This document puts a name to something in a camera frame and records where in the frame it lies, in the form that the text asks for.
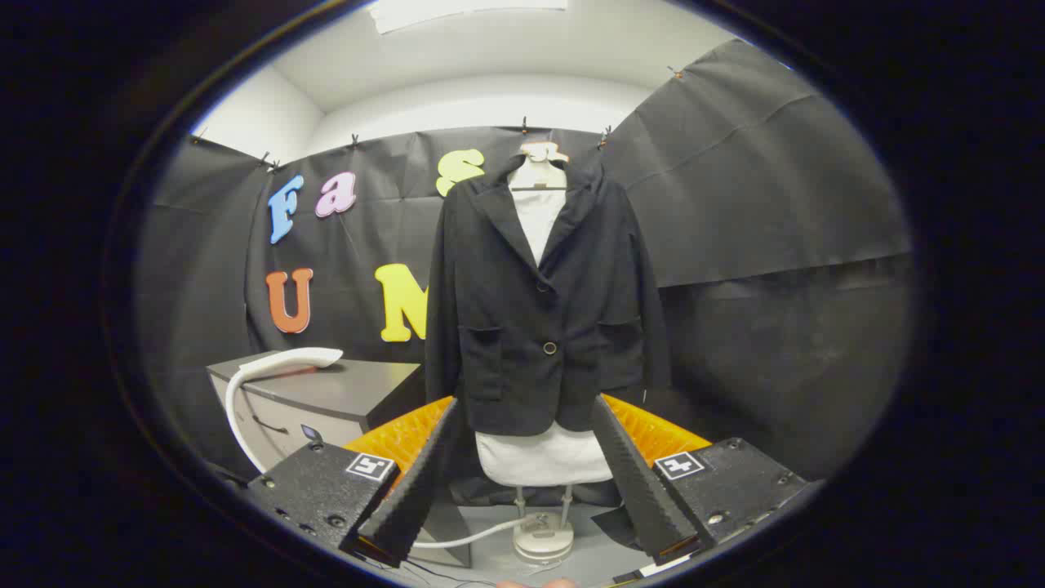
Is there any clothes hanger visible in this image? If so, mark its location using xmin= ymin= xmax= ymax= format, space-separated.
xmin=510 ymin=140 xmax=571 ymax=193

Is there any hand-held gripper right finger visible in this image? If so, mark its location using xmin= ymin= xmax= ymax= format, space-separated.
xmin=589 ymin=394 xmax=825 ymax=566

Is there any ceiling light panel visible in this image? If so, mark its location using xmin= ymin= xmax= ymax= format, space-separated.
xmin=369 ymin=0 xmax=568 ymax=35

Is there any white mannequin stand base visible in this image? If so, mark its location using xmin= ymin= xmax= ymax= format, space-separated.
xmin=513 ymin=486 xmax=575 ymax=564

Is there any black backdrop cloth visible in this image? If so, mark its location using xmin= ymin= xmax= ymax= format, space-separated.
xmin=139 ymin=39 xmax=914 ymax=491

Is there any grey cabinet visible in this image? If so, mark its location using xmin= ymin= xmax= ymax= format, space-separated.
xmin=207 ymin=353 xmax=473 ymax=568

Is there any white steamer hose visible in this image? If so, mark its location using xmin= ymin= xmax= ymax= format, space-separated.
xmin=225 ymin=367 xmax=540 ymax=550

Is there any white mannequin torso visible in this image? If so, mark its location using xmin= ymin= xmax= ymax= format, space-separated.
xmin=475 ymin=151 xmax=613 ymax=488

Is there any black jacket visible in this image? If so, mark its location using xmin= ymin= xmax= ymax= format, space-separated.
xmin=425 ymin=155 xmax=672 ymax=438

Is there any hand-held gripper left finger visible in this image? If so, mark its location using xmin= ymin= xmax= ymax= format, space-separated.
xmin=245 ymin=396 xmax=460 ymax=568

